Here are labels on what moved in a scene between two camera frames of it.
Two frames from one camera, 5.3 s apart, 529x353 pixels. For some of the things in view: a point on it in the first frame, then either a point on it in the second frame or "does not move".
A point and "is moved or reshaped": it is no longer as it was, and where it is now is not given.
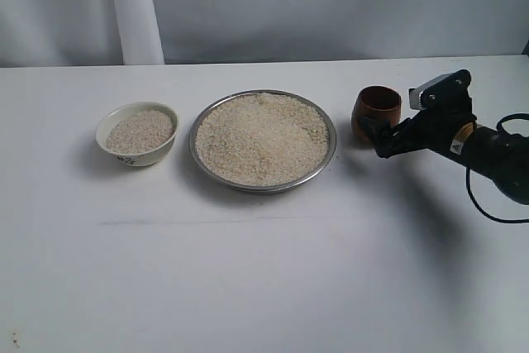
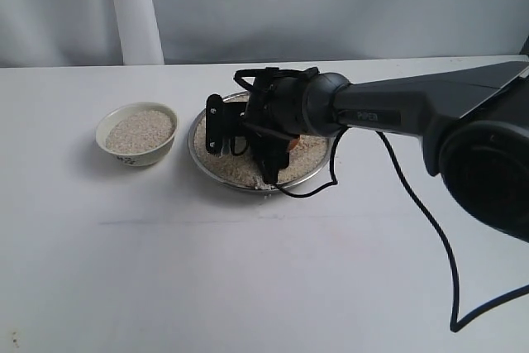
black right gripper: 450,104 -> 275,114
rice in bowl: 140,131 does not move
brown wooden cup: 375,101 is moved or reshaped
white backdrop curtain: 97,11 does not move
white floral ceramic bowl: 137,132 does not move
